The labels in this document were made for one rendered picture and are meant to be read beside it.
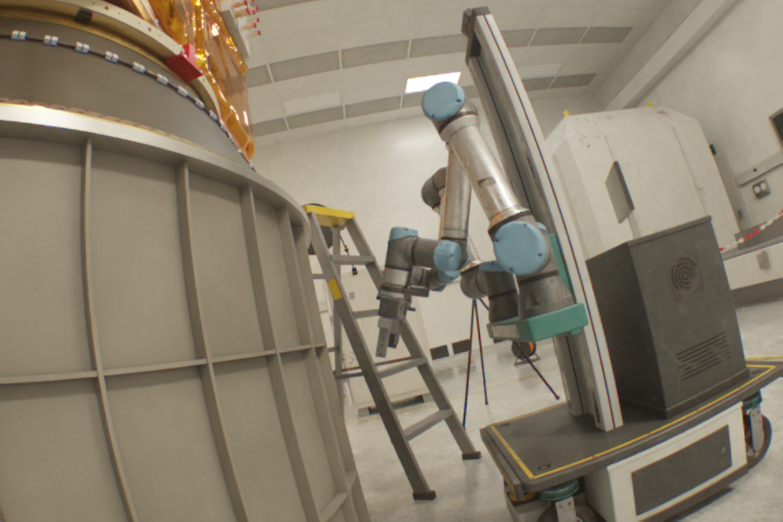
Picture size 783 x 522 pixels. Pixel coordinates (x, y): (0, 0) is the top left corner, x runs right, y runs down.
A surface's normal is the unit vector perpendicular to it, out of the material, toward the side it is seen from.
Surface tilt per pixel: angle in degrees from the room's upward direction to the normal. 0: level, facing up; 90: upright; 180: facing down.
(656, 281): 90
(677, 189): 90
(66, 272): 90
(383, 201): 90
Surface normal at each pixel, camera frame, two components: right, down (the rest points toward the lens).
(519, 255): -0.40, 0.00
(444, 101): -0.50, -0.23
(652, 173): 0.06, -0.26
